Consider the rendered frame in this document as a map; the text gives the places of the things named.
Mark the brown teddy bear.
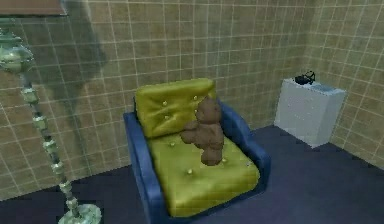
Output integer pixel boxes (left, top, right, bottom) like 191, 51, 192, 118
180, 96, 225, 167

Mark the blue armchair with yellow cushions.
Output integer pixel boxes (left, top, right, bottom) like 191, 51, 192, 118
122, 77, 272, 224

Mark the white cabinet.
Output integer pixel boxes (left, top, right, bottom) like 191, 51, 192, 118
273, 77, 347, 149

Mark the small black object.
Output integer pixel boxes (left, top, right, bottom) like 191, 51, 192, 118
294, 70, 317, 86

